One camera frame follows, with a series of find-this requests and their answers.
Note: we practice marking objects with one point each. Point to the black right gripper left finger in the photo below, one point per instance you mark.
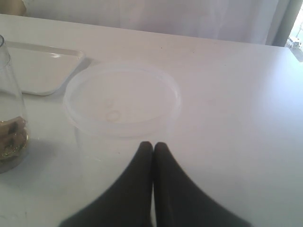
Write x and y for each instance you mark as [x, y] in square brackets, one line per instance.
[127, 202]

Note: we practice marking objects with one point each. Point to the white rectangular tray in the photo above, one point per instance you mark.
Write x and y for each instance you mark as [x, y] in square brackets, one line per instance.
[42, 70]

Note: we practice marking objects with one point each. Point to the pile of coins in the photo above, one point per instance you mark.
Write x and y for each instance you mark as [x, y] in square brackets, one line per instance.
[13, 137]

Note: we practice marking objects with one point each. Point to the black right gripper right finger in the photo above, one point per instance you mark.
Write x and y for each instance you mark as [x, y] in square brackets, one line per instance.
[179, 202]

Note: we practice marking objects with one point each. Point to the large clear plastic container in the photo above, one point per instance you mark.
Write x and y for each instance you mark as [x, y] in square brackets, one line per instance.
[115, 107]

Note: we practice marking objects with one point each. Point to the clear measuring jar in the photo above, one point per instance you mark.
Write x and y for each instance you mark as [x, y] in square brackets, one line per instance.
[11, 101]

